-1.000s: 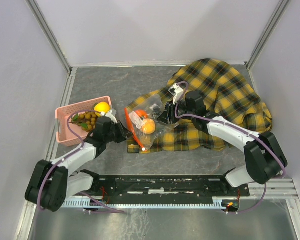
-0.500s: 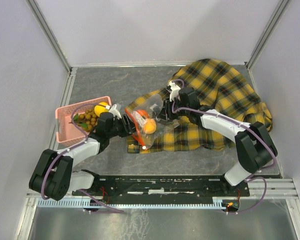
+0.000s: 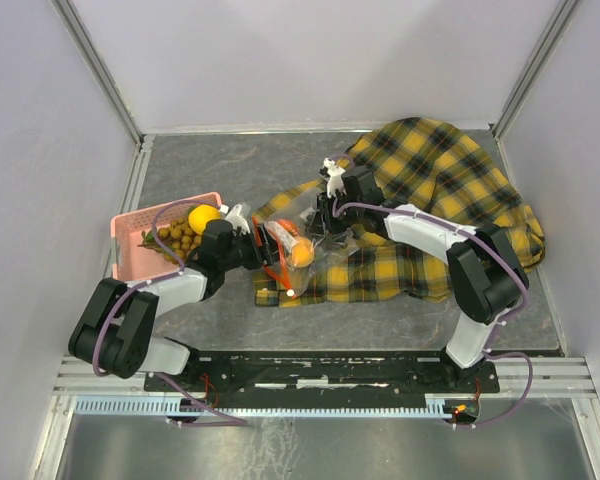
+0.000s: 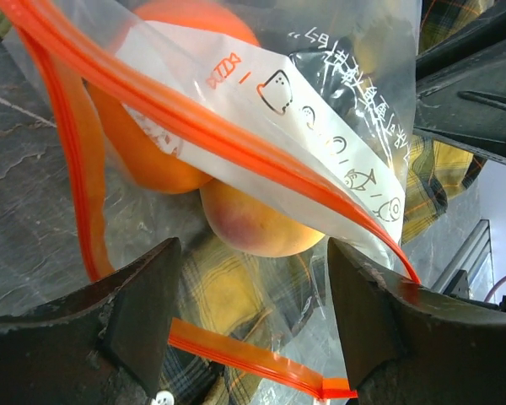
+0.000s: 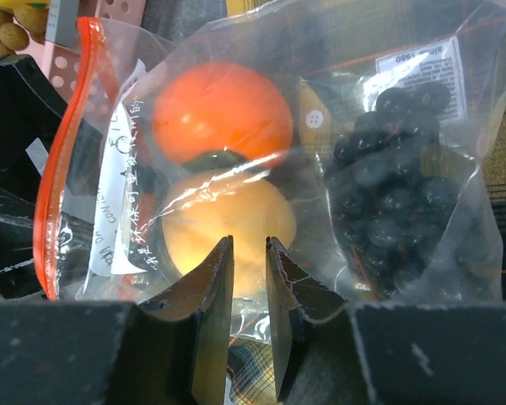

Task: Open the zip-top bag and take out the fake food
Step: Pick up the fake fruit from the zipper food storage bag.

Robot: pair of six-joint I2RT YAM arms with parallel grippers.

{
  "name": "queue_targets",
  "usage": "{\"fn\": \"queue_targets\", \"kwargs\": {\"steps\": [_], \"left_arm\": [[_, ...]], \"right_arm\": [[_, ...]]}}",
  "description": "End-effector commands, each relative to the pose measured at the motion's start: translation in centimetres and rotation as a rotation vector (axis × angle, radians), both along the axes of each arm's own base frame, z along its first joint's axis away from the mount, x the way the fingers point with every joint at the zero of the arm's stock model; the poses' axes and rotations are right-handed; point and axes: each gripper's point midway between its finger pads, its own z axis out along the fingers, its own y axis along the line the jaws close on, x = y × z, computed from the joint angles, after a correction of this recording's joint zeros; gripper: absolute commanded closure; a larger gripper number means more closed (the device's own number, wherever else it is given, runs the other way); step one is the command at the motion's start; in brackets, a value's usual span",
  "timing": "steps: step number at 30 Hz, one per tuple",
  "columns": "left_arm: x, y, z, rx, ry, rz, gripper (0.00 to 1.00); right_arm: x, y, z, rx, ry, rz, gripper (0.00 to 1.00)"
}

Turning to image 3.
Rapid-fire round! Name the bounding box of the yellow plaid shirt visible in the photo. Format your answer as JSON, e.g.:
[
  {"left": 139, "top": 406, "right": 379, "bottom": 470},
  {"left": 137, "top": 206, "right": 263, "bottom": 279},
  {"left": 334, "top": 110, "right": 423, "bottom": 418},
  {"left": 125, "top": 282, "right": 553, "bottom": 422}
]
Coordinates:
[{"left": 253, "top": 117, "right": 546, "bottom": 307}]

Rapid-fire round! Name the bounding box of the dark fake grape bunch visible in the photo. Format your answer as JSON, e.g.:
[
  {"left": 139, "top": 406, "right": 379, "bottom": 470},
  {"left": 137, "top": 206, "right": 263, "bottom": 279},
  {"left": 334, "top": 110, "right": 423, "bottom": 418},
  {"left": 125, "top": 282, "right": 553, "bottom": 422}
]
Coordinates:
[{"left": 307, "top": 228, "right": 357, "bottom": 254}]

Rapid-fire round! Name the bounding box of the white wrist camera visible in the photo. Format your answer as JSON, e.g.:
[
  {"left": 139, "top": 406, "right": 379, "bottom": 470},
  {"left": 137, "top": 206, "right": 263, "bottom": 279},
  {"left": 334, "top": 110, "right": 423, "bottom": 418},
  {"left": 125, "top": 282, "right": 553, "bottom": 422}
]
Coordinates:
[
  {"left": 219, "top": 203, "right": 251, "bottom": 234},
  {"left": 320, "top": 154, "right": 352, "bottom": 198}
]

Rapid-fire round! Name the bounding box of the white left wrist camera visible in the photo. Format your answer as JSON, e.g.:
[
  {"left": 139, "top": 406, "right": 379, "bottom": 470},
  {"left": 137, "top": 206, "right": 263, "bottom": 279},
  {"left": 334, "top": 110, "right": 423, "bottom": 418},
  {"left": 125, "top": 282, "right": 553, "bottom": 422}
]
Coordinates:
[{"left": 219, "top": 203, "right": 251, "bottom": 234}]

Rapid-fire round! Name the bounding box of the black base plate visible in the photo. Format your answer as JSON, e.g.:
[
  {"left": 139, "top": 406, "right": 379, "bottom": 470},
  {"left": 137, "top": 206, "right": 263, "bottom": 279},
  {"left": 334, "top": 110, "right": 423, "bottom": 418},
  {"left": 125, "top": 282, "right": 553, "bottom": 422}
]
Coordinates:
[{"left": 144, "top": 348, "right": 501, "bottom": 409}]

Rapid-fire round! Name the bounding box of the light blue cable duct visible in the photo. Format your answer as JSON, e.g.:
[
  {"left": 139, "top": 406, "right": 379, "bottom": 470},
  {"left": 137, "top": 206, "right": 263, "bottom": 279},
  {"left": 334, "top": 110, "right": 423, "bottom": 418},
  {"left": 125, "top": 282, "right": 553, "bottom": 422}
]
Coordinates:
[{"left": 74, "top": 395, "right": 469, "bottom": 420}]

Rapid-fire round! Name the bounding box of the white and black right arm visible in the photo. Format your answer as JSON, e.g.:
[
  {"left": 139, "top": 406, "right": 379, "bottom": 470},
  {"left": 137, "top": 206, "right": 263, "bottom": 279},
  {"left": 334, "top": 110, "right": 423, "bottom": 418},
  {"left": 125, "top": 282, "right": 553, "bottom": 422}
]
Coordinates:
[{"left": 310, "top": 160, "right": 529, "bottom": 391}]

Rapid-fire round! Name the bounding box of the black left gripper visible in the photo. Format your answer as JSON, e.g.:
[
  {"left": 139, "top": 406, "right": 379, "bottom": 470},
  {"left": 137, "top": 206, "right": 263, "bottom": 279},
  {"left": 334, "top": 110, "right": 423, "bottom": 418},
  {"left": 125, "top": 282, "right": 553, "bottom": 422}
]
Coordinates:
[{"left": 220, "top": 222, "right": 291, "bottom": 271}]

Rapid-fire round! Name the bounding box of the orange-yellow fake peach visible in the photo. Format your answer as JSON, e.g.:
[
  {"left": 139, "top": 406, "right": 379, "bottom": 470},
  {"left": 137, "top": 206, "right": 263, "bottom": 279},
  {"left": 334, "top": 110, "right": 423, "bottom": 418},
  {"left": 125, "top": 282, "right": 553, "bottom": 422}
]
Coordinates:
[{"left": 289, "top": 236, "right": 314, "bottom": 268}]

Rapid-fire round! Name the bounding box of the brown fake longan bunch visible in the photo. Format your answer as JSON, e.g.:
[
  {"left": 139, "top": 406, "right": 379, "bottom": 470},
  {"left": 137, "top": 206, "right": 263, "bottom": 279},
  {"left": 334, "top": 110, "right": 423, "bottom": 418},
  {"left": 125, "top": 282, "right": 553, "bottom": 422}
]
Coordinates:
[{"left": 138, "top": 218, "right": 202, "bottom": 264}]

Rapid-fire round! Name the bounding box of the pink perforated plastic basket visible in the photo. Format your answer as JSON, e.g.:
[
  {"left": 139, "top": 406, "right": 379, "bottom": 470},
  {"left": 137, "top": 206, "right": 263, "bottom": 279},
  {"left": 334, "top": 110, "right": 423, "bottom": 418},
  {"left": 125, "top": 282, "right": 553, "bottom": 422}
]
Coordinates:
[{"left": 110, "top": 192, "right": 223, "bottom": 282}]

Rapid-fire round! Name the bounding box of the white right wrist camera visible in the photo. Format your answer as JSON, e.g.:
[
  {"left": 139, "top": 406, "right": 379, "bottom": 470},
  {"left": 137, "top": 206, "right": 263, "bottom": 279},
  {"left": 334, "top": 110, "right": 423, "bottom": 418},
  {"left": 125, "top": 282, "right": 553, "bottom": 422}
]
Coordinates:
[{"left": 320, "top": 154, "right": 352, "bottom": 198}]

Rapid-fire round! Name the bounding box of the aluminium frame rail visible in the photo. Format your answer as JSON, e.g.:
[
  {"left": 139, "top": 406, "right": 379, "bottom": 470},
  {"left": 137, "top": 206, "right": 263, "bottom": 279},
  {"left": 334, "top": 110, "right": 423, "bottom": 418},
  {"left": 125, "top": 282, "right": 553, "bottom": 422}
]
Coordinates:
[{"left": 27, "top": 0, "right": 156, "bottom": 480}]

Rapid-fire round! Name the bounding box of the clear zip top bag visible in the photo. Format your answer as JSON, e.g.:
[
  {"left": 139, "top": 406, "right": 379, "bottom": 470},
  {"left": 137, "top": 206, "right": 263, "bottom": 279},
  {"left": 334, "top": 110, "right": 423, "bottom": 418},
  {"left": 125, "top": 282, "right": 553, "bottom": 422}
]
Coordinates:
[{"left": 252, "top": 188, "right": 358, "bottom": 300}]

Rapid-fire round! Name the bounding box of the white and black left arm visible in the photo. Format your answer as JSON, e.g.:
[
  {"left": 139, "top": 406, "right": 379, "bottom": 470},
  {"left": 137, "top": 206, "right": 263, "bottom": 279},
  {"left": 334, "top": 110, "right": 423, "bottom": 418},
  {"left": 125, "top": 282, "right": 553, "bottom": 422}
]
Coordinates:
[{"left": 68, "top": 220, "right": 283, "bottom": 390}]

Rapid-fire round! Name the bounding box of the orange fake tangerine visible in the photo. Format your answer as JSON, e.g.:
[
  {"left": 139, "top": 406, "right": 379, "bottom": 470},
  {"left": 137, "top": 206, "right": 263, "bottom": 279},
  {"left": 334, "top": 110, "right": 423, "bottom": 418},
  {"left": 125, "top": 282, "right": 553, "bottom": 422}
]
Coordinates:
[{"left": 278, "top": 219, "right": 300, "bottom": 237}]

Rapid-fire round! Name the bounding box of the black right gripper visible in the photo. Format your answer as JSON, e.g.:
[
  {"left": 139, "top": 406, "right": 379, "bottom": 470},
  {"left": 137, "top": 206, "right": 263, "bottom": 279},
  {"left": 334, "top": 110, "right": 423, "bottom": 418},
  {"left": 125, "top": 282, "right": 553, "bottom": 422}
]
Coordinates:
[{"left": 306, "top": 190, "right": 362, "bottom": 237}]

